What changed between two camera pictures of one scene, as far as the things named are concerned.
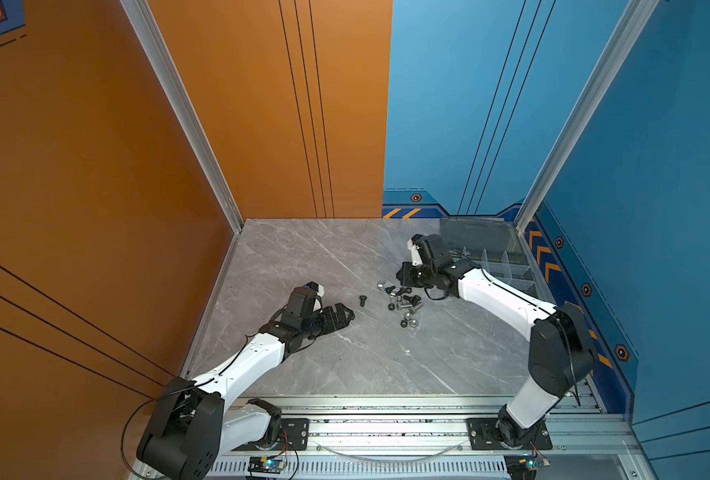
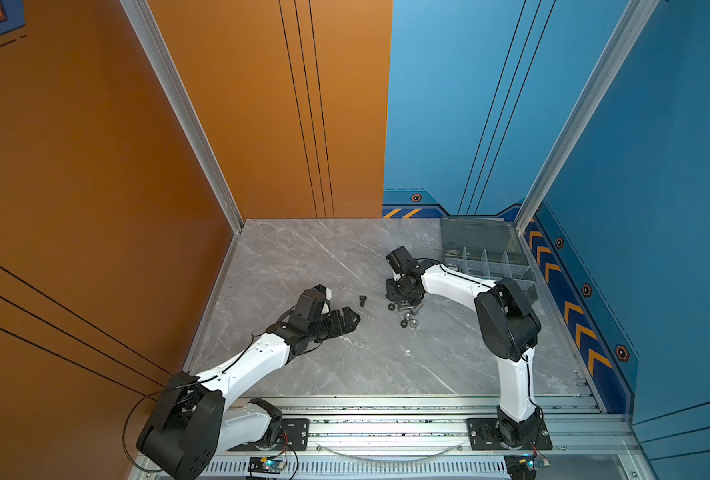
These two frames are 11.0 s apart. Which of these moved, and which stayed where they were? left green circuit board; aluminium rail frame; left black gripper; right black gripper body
Moved: right black gripper body
Stayed: left black gripper; left green circuit board; aluminium rail frame
